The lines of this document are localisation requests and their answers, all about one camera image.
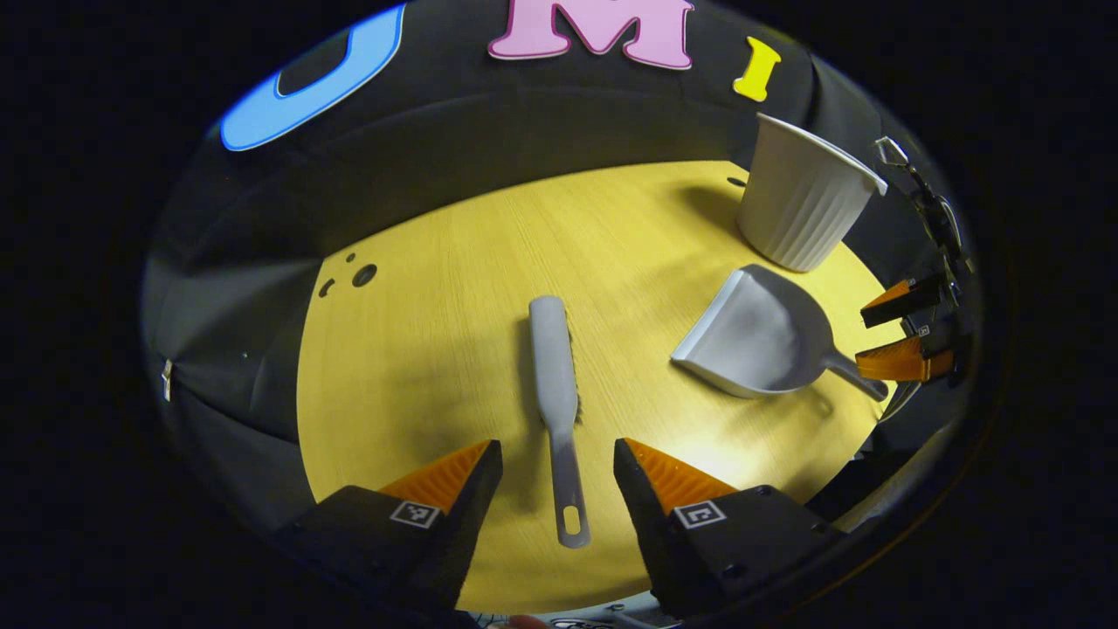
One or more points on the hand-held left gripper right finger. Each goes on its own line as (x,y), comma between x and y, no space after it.
(651,524)

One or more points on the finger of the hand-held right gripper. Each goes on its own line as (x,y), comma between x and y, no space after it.
(900,360)
(904,297)

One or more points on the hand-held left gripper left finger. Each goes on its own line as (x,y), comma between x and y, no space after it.
(467,524)

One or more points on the white ribbed garbage bin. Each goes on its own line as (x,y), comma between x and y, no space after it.
(803,201)

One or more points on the grey plastic dustpan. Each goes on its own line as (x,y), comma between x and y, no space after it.
(760,336)

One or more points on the small grey broom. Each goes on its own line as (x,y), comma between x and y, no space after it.
(556,367)

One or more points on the small silver clip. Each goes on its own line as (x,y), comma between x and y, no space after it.
(166,380)

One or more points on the black backdrop cloth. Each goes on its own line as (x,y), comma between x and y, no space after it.
(489,122)

